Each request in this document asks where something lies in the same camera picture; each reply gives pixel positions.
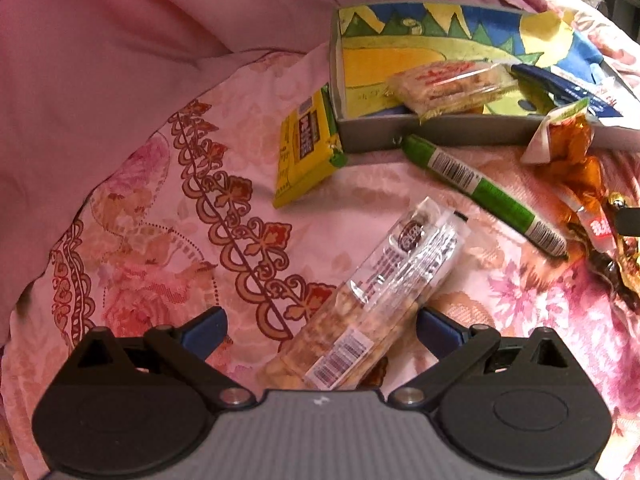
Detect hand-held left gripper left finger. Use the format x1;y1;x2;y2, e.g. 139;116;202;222
70;306;257;413

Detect colourful painted paper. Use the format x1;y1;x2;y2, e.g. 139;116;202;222
337;3;609;117

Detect large pink curtain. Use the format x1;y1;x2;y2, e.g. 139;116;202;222
0;0;507;347

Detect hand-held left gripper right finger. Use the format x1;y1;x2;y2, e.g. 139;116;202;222
390;306;576;412

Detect grey cardboard tray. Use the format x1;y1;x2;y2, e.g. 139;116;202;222
328;0;640;154

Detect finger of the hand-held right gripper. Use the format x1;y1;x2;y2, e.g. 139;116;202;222
616;209;640;236

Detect square rice cracker packet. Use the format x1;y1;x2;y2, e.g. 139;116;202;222
385;59;519;124

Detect orange dried fruit packet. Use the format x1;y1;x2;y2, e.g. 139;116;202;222
520;98;617;254

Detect green snack stick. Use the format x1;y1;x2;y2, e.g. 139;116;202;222
402;133;571;261

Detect yellow snack packet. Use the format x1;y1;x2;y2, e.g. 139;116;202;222
272;82;349;210

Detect dark blue snack packet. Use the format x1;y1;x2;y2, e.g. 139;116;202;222
509;62;640;132

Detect pink floral bedsheet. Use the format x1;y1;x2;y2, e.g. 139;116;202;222
0;0;640;480

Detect long clear cracker packet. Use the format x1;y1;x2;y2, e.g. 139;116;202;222
257;197;471;392

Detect brown gold snack packet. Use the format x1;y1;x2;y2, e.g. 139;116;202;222
565;194;640;307

